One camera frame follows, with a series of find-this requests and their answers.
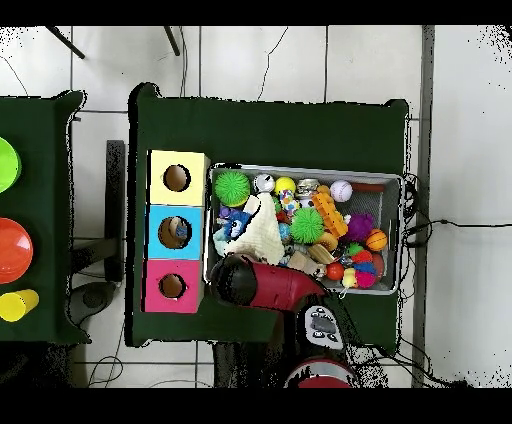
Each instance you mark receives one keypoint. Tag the cream muslin cloth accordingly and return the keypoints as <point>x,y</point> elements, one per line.
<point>262,228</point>

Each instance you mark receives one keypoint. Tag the green spiky ball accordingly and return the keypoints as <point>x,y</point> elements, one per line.
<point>232,188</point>
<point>307,226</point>

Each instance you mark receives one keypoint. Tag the clear plastic packet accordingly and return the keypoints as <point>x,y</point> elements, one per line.
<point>182,232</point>

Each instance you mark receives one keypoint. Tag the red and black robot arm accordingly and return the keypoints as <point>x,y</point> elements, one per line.
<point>280,286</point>

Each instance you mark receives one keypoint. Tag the wooden box with three holes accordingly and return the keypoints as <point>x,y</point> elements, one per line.
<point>197,197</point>

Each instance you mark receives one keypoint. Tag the clear mesh bin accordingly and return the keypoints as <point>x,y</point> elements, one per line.
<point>384,200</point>

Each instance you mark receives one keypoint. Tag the blue fuzzy toy with eyes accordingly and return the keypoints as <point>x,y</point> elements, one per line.
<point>234,224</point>

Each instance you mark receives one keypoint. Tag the yellow ball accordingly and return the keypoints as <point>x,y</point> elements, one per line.
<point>285,186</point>

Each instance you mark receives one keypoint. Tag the orange plastic comb toy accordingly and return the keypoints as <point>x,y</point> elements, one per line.
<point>328,212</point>

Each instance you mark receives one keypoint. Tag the dark green tablecloth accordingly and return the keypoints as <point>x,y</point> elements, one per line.
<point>264,136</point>
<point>48,200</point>

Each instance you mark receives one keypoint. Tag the white baseball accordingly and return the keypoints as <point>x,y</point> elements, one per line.
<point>342,190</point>

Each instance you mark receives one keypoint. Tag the purple spiky toy with eyes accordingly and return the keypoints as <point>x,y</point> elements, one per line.
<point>360,226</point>

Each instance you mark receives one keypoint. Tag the small orange basketball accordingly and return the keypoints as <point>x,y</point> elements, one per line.
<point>377,240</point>

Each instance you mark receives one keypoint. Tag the black tripod leg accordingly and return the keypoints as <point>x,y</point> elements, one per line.
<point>172,40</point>
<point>64,42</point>

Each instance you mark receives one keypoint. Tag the grey floor strip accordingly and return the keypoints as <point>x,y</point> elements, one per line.
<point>427,120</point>

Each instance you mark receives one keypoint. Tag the orange plate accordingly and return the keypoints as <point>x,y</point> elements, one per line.
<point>14,250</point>

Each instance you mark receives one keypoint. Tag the green plate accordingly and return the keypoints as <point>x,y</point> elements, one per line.
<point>8,164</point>

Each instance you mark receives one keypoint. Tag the yellow cup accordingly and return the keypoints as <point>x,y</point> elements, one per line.
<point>16,306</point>

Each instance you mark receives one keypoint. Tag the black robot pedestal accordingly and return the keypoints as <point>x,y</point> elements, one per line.
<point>240,368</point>

